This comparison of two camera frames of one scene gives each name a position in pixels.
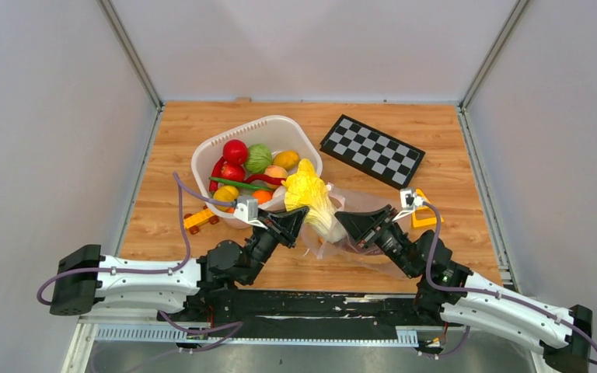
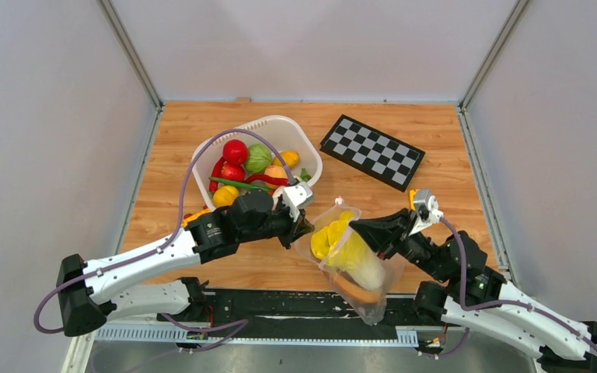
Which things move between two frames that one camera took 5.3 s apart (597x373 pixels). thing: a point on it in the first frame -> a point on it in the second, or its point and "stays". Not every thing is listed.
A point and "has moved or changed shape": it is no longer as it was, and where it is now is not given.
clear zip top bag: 344,200 has moved or changed shape
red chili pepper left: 216,172 stays
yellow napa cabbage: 305,189 -> 349,251
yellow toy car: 192,222 stays
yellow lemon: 225,193 stays
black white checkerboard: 373,151 stays
